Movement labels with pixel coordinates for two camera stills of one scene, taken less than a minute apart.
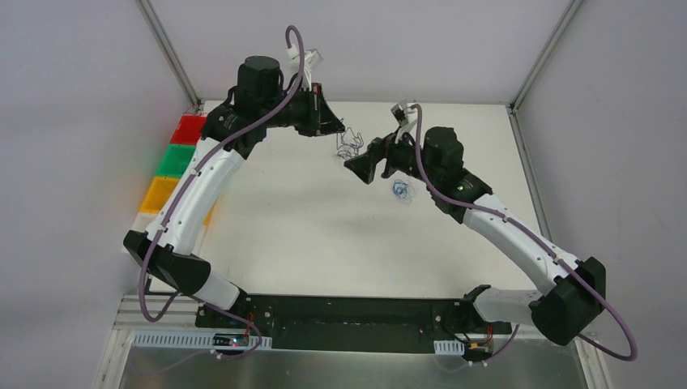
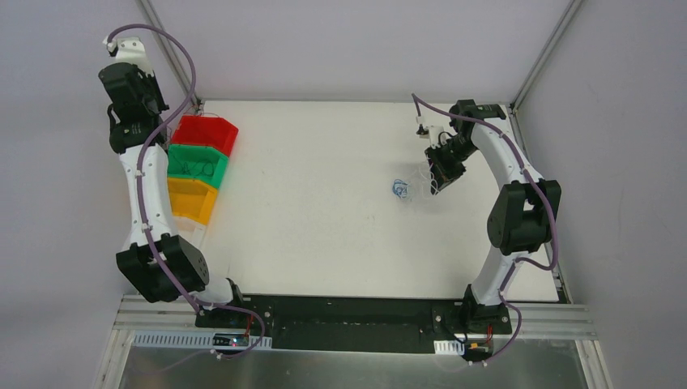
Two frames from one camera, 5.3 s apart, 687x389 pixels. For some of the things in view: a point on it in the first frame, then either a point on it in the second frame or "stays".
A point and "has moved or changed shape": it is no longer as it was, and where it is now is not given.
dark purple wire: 348,144 has moved or changed shape
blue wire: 399,187 stays
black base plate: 353,322 stays
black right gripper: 386,158 to 445,169
